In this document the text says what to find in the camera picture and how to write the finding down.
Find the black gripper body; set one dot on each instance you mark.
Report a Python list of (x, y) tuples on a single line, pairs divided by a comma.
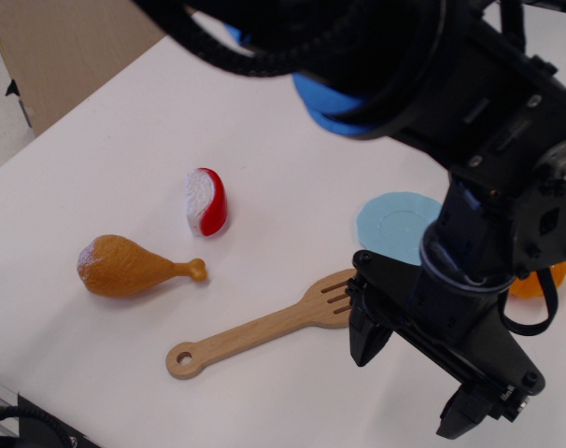
[(451, 308)]

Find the brown toy chicken drumstick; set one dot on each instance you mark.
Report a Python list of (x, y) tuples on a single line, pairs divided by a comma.
[(113, 266)]

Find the wooden slotted spatula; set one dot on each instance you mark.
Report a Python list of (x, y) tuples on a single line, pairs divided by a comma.
[(325, 305)]

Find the cardboard panel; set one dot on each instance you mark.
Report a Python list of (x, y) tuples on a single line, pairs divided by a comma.
[(60, 52)]

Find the black corner bracket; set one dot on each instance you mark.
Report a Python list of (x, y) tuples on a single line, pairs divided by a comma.
[(41, 434)]

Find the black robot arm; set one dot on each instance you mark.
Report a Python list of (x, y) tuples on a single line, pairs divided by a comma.
[(436, 77)]

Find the orange toy tangerine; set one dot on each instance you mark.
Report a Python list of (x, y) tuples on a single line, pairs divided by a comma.
[(531, 287)]

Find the light blue toy plate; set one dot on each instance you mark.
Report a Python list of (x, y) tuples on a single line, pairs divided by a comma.
[(393, 224)]

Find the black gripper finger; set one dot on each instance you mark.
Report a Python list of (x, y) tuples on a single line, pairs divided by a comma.
[(465, 410), (367, 335)]

